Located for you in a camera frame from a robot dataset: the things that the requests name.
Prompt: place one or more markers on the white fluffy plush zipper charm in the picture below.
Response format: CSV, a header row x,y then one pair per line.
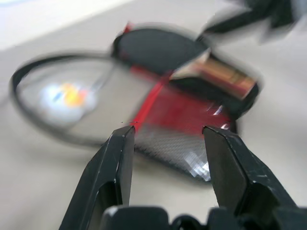
x,y
68,100

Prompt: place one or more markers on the black and red paddle case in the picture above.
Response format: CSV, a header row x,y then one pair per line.
x,y
182,112

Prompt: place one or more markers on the black table tennis paddle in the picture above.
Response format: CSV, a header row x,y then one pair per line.
x,y
158,48

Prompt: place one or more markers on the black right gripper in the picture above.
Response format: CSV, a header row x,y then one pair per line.
x,y
278,12

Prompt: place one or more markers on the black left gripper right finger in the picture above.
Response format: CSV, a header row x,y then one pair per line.
x,y
230,167

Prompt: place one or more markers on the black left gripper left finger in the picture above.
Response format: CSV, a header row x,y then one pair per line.
x,y
108,167

